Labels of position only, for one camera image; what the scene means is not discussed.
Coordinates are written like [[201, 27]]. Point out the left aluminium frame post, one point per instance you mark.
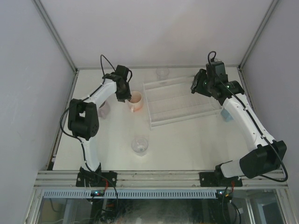
[[54, 33]]

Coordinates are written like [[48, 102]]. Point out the clear acrylic dish rack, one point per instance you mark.
[[170, 101]]

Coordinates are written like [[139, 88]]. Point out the aluminium front rail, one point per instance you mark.
[[147, 180]]

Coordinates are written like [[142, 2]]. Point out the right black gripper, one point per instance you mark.
[[198, 82]]

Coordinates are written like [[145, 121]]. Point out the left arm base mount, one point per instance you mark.
[[99, 178]]

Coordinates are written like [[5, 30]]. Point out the lilac ceramic mug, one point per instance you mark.
[[104, 110]]

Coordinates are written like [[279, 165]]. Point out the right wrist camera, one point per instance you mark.
[[215, 70]]

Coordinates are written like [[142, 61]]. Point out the clear glass near front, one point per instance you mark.
[[139, 145]]

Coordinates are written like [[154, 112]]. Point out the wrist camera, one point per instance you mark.
[[122, 71], [215, 70]]

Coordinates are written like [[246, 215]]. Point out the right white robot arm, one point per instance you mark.
[[265, 154]]

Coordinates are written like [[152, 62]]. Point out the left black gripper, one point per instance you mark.
[[124, 94]]

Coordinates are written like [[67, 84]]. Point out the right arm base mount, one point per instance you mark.
[[216, 178]]

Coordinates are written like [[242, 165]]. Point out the right aluminium frame post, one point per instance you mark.
[[265, 20]]

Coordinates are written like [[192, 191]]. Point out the pink ceramic mug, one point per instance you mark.
[[136, 101]]

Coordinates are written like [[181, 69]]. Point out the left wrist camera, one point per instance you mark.
[[122, 71]]

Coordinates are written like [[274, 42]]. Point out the blue slotted cable duct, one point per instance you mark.
[[132, 194]]

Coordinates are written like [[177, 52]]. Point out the clear glass at back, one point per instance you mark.
[[162, 73]]

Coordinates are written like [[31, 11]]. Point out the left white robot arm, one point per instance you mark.
[[83, 120]]

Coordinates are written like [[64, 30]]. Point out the clear glass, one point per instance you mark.
[[139, 145], [162, 73]]

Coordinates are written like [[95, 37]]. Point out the aluminium frame post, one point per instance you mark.
[[54, 33], [265, 20]]

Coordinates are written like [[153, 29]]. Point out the light blue mug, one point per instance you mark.
[[226, 115]]

